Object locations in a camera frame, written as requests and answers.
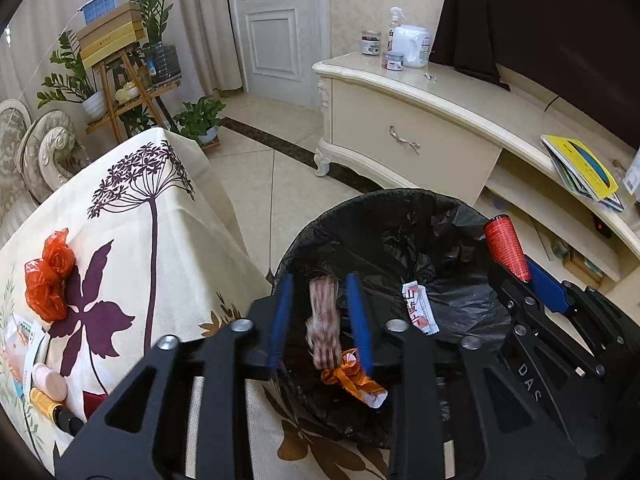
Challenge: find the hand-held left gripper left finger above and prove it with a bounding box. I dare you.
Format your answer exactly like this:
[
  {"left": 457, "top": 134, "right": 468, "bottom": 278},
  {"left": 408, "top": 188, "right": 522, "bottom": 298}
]
[{"left": 54, "top": 273, "right": 296, "bottom": 480}]

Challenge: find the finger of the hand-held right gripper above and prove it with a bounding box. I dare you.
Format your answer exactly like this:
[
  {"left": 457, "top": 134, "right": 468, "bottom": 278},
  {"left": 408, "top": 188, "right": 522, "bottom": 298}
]
[
  {"left": 524, "top": 255, "right": 640, "bottom": 362},
  {"left": 486, "top": 260, "right": 602, "bottom": 382}
]

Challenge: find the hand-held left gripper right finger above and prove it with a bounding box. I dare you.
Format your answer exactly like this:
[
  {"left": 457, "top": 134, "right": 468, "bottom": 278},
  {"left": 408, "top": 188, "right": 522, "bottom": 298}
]
[{"left": 346, "top": 271, "right": 587, "bottom": 480}]

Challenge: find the brown striped wrapper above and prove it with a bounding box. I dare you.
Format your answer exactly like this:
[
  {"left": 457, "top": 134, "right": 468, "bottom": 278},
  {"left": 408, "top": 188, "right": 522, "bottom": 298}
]
[{"left": 306, "top": 275, "right": 346, "bottom": 368}]

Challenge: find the red can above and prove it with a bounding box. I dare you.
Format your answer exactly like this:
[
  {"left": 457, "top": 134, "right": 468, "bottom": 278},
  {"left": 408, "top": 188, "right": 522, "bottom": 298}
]
[{"left": 482, "top": 214, "right": 532, "bottom": 283}]

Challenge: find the bin with black bag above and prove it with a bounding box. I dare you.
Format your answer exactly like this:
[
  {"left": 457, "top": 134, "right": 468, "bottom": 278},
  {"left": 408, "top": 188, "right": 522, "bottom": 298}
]
[{"left": 267, "top": 187, "right": 516, "bottom": 448}]

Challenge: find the orange plastic bag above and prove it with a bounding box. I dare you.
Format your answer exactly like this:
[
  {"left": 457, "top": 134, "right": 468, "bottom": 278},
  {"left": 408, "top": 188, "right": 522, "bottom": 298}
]
[{"left": 24, "top": 228, "right": 76, "bottom": 323}]

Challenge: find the small cardboard box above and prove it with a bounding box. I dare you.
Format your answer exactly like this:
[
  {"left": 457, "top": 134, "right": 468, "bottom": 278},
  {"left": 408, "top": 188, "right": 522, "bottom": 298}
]
[{"left": 562, "top": 247, "right": 603, "bottom": 281}]

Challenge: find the orange crumpled wrapper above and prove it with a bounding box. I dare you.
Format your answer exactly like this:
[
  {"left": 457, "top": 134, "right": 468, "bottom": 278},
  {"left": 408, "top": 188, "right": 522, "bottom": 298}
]
[{"left": 320, "top": 350, "right": 388, "bottom": 408}]

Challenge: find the white red sachet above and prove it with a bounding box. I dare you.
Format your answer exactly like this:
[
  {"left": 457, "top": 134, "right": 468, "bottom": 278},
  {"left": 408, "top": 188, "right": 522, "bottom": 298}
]
[{"left": 401, "top": 282, "right": 438, "bottom": 335}]

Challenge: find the black power strip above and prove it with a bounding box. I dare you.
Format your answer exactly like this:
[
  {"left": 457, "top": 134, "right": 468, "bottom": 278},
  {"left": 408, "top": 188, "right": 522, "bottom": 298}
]
[{"left": 592, "top": 212, "right": 615, "bottom": 240}]

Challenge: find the yellow book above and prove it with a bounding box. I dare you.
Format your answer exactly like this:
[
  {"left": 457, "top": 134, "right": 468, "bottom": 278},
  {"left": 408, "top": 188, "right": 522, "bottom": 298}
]
[{"left": 540, "top": 133, "right": 621, "bottom": 202}]

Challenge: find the floral tablecloth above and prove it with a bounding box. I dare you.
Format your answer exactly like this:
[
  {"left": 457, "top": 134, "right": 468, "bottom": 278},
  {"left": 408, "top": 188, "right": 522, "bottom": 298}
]
[{"left": 0, "top": 127, "right": 401, "bottom": 480}]

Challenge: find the cream cabinet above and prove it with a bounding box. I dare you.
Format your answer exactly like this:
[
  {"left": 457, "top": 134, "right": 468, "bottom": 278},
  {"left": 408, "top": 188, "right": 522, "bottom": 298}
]
[{"left": 311, "top": 51, "right": 640, "bottom": 297}]

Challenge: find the small potted floor plant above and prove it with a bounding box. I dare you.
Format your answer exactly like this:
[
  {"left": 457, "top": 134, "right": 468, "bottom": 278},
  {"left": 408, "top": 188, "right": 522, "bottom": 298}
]
[{"left": 170, "top": 96, "right": 227, "bottom": 146}]

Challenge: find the pink bottle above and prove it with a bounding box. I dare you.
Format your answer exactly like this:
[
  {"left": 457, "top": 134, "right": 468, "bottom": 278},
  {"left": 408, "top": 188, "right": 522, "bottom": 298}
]
[{"left": 31, "top": 362, "right": 68, "bottom": 403}]

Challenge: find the small plant under stand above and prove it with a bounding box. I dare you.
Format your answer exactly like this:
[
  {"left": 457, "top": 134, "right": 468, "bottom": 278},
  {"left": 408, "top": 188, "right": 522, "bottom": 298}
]
[{"left": 117, "top": 102, "right": 161, "bottom": 138}]

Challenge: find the yellow bottle with black cap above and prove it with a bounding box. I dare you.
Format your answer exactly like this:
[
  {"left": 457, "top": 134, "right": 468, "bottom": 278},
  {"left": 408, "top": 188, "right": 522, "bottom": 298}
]
[{"left": 29, "top": 386, "right": 83, "bottom": 436}]

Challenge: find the dark brown cloth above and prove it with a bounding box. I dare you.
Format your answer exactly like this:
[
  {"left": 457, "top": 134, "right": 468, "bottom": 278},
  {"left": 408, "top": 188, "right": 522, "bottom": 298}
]
[{"left": 430, "top": 0, "right": 640, "bottom": 151}]

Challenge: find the yellow ornament on stand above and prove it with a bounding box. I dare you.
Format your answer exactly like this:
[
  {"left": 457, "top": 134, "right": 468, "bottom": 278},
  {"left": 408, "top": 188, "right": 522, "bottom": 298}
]
[{"left": 115, "top": 81, "right": 141, "bottom": 106}]

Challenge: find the white spray bottle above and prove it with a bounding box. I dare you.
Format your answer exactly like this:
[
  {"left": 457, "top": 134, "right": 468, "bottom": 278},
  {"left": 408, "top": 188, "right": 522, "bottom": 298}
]
[{"left": 389, "top": 7, "right": 407, "bottom": 54}]

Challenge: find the tall plant in water bottle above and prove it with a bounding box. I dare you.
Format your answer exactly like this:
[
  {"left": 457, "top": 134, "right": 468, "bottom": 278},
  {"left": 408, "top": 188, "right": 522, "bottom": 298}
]
[{"left": 122, "top": 0, "right": 182, "bottom": 86}]

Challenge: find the leafy plant in white pot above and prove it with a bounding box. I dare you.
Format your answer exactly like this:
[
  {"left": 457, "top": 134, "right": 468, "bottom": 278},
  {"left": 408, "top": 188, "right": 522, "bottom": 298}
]
[{"left": 36, "top": 30, "right": 108, "bottom": 123}]

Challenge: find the white panel door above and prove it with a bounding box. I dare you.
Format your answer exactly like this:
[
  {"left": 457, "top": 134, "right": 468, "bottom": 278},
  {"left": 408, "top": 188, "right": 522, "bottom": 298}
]
[{"left": 225, "top": 0, "right": 333, "bottom": 111}]

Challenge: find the wooden plant stand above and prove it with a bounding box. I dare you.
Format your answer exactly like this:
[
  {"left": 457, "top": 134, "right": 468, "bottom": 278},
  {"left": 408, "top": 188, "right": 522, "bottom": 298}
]
[{"left": 85, "top": 47, "right": 183, "bottom": 143}]

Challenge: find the beige ornate sofa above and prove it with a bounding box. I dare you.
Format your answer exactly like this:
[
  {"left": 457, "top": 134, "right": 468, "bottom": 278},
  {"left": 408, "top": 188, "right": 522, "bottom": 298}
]
[{"left": 0, "top": 97, "right": 91, "bottom": 251}]

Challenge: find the yellow flat box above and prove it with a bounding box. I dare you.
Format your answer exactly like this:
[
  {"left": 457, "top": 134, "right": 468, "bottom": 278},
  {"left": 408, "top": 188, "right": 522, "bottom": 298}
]
[{"left": 80, "top": 30, "right": 147, "bottom": 70}]

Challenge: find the beige curtain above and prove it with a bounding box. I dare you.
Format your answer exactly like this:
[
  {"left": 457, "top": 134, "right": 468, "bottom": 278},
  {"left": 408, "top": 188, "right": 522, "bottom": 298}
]
[{"left": 0, "top": 0, "right": 246, "bottom": 111}]

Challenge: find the blue patterned box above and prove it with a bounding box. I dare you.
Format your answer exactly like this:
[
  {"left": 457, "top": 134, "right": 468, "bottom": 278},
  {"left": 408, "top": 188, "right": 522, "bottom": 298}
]
[{"left": 77, "top": 0, "right": 121, "bottom": 26}]

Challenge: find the metal drawer handle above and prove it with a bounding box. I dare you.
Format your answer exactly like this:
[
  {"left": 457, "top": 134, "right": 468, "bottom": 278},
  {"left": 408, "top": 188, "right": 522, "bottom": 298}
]
[{"left": 389, "top": 125, "right": 422, "bottom": 154}]

